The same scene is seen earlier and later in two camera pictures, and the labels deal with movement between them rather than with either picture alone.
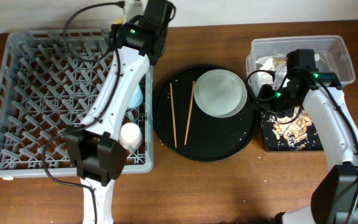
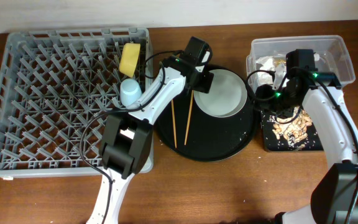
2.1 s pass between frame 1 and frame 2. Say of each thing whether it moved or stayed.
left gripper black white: moved
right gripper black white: stayed
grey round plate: stayed
